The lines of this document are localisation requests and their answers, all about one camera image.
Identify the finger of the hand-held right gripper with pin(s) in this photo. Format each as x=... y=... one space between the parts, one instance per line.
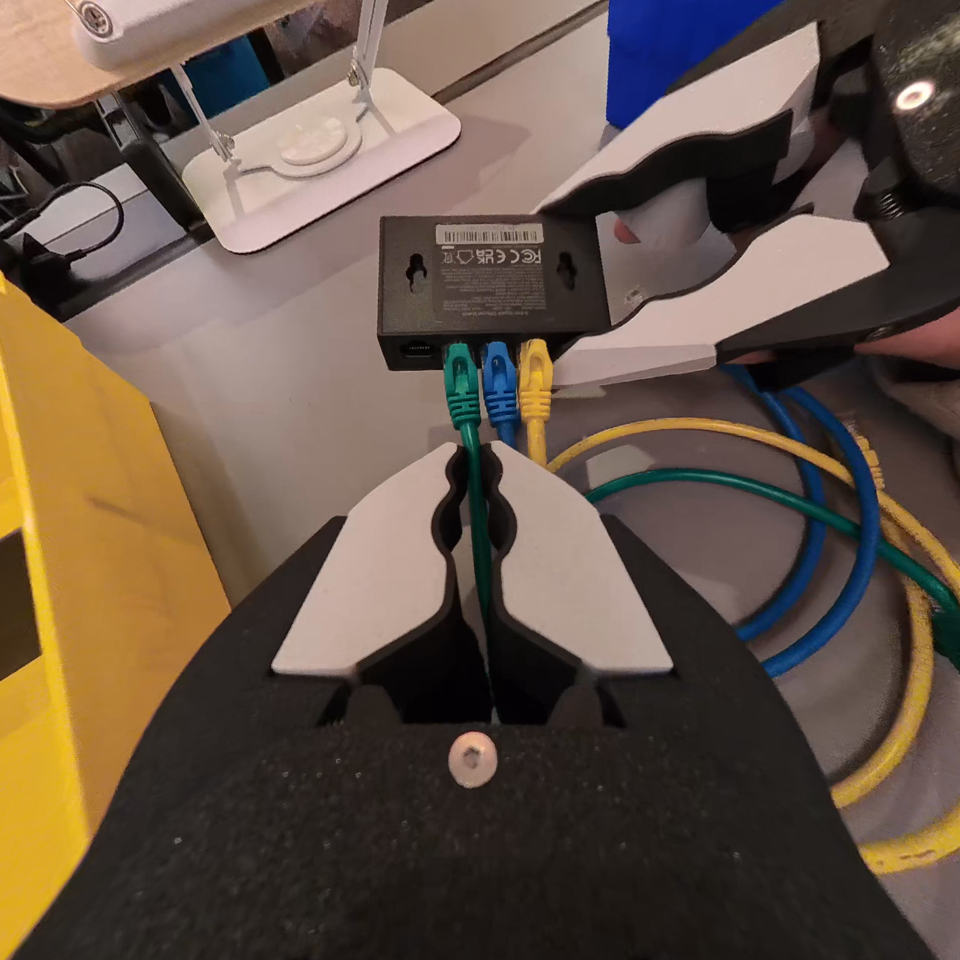
x=712 y=97
x=787 y=277

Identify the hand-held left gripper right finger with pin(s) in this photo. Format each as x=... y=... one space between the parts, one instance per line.
x=577 y=585

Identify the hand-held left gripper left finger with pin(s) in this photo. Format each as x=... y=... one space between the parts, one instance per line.
x=360 y=585

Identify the black network switch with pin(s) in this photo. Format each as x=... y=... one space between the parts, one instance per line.
x=480 y=300

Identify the person's right hand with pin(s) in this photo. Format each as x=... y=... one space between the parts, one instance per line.
x=915 y=349

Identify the blue plastic bin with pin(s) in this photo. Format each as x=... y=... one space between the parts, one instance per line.
x=652 y=52

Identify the yellow plastic bin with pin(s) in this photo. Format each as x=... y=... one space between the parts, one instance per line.
x=90 y=562

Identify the white desk lamp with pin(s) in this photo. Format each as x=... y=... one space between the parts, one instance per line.
x=337 y=172

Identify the teal box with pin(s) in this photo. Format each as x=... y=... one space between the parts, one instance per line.
x=225 y=75

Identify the wooden table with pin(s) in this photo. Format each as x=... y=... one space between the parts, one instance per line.
x=37 y=52

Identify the black clamp post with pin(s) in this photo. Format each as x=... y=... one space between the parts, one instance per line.
x=157 y=180

